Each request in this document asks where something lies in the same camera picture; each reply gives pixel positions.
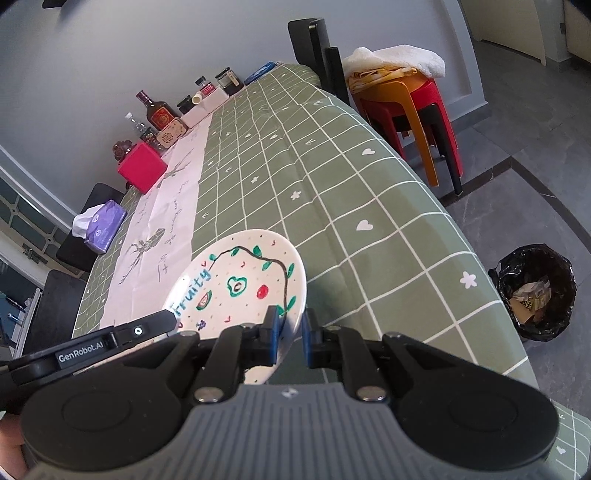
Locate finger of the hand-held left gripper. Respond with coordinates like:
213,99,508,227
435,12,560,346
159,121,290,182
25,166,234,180
111,309,179,348

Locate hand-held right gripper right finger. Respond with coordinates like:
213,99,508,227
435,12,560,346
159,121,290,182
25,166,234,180
301,308,456,402

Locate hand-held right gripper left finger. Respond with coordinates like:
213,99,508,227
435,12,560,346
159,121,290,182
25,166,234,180
137,305,281,404

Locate white fruit-print plate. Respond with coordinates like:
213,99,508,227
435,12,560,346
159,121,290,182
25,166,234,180
163,229,308,386

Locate person's left forearm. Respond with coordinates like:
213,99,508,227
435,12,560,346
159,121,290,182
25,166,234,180
0,415,27,480

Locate white printed table runner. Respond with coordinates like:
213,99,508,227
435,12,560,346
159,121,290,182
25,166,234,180
99,113,214,330

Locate purple tissue pack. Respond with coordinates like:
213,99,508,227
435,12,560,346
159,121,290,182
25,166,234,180
71,199,127,254

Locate white cabinet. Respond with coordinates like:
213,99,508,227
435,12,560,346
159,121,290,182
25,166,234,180
0,166,77,365

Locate red box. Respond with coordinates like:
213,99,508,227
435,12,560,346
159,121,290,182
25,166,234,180
117,141,168,195

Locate green checked tablecloth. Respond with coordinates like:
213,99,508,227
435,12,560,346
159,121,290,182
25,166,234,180
71,62,591,480

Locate clear glass bottle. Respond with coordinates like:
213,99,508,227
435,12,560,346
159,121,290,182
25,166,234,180
124,112,151,140

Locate trash bin with black bag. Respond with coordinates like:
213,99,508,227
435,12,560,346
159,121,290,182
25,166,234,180
488,244,578,342

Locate brown liquor bottle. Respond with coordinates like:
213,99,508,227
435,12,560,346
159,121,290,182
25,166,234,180
135,90,179,131

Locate white storage box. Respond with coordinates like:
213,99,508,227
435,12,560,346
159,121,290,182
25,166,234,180
180,87,230,127

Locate black plastic stool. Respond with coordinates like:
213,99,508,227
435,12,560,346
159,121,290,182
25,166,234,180
392,104,464,198

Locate dark glass jar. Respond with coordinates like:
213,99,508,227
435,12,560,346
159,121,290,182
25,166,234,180
215,68,244,95

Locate blue flat pack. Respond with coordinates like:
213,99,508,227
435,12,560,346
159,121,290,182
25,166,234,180
245,62,276,85

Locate orange plastic stool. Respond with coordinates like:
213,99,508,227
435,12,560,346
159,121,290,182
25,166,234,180
348,76,445,188

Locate red plastic stool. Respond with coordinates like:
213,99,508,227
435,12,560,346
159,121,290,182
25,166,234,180
355,78,460,179

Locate yellow patterned cloth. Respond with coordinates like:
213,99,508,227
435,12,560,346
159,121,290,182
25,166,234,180
348,66,419,89

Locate white towel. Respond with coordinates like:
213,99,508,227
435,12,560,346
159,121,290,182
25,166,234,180
344,44,447,80

